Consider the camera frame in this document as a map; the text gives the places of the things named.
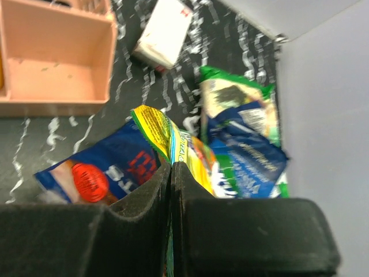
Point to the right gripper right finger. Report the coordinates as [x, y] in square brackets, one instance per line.
[247, 237]

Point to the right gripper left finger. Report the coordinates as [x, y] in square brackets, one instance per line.
[127, 238]

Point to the dark blue vinegar chips bag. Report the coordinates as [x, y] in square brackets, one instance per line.
[249, 165]

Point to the yellow green snack pack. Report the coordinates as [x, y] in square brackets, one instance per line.
[195, 174]

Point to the blue biscuit pack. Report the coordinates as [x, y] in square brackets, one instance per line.
[105, 172]

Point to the green Chuba chips bag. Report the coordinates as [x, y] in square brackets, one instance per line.
[221, 90]

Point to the pink desk organizer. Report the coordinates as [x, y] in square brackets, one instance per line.
[56, 57]

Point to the white small box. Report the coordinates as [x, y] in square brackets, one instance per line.
[162, 39]

